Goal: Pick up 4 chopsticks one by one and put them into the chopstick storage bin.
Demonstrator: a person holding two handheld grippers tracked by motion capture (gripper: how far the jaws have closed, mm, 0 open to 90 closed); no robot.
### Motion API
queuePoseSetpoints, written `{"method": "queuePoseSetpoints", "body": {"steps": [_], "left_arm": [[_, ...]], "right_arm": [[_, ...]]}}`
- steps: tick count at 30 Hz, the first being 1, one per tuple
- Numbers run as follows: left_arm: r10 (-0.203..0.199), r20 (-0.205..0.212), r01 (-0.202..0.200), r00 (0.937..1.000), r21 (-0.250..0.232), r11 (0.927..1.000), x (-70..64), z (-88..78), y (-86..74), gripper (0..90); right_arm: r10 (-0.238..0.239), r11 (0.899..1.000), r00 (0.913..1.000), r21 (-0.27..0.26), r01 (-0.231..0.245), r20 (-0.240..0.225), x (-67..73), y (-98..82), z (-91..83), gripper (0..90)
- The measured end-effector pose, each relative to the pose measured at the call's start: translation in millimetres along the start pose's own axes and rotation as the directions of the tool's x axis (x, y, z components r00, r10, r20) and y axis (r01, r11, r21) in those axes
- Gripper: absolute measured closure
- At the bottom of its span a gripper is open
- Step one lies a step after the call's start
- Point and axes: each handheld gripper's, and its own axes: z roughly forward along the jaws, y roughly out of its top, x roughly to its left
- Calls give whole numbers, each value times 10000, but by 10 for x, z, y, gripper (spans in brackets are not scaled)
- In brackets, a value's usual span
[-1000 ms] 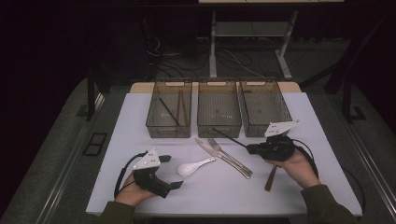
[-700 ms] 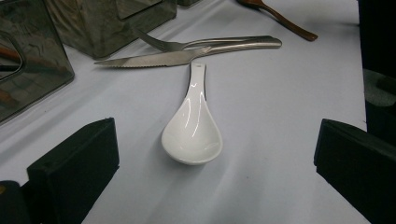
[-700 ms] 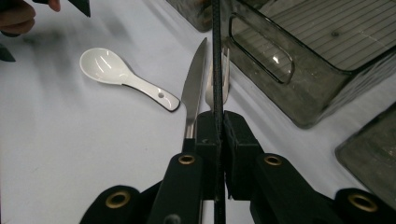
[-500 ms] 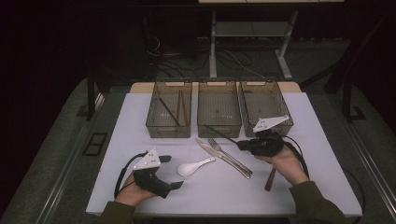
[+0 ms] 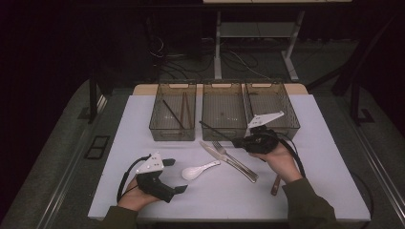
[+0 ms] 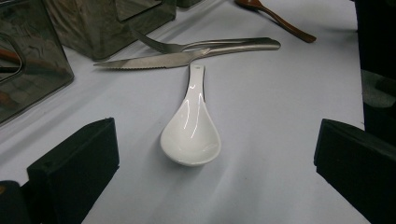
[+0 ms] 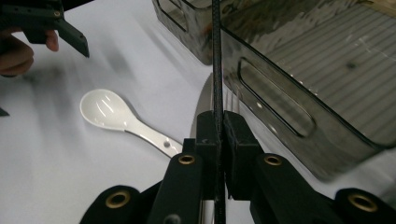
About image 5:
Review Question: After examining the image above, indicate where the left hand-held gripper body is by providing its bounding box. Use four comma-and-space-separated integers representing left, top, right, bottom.
135, 152, 177, 204

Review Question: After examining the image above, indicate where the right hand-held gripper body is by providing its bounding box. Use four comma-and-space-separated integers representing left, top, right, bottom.
244, 110, 285, 156

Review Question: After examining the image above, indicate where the white ceramic spoon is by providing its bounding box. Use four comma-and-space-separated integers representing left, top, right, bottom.
181, 159, 222, 181

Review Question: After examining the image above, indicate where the grey translucent bin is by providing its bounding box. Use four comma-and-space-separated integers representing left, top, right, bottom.
243, 80, 301, 141
148, 82, 198, 142
201, 81, 248, 142

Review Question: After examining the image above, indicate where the brown wooden spoon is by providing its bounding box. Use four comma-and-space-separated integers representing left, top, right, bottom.
270, 174, 282, 197

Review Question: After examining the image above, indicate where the person's left hand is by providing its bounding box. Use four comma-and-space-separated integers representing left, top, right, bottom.
117, 176, 160, 213

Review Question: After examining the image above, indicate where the steel fork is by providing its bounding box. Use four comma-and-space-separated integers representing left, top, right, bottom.
212, 140, 260, 182

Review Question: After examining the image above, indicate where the steel knife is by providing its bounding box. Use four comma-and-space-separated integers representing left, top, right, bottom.
199, 140, 256, 184

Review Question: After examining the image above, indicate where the white table cover sheet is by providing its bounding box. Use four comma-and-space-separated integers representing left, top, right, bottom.
87, 94, 372, 222

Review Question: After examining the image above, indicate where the black metal stand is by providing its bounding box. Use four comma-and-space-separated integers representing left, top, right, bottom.
88, 74, 99, 124
348, 73, 376, 127

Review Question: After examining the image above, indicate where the grey metal desk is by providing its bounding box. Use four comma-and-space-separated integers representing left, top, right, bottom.
202, 0, 352, 83

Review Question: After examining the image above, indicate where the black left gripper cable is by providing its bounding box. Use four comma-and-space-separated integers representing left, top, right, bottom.
117, 155, 152, 203

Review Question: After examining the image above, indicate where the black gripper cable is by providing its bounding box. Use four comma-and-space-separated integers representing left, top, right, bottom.
275, 132, 375, 223
117, 155, 152, 203

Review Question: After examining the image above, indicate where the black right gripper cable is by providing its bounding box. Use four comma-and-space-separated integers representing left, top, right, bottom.
275, 132, 375, 223

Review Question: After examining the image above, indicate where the black floor outlet frame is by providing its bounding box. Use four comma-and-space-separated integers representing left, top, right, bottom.
84, 135, 111, 160

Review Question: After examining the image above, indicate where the aluminium floor rail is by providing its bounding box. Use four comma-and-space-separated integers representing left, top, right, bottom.
350, 123, 405, 218
37, 94, 108, 229

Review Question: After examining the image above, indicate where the bundle of floor cables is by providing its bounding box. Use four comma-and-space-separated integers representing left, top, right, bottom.
149, 34, 275, 82

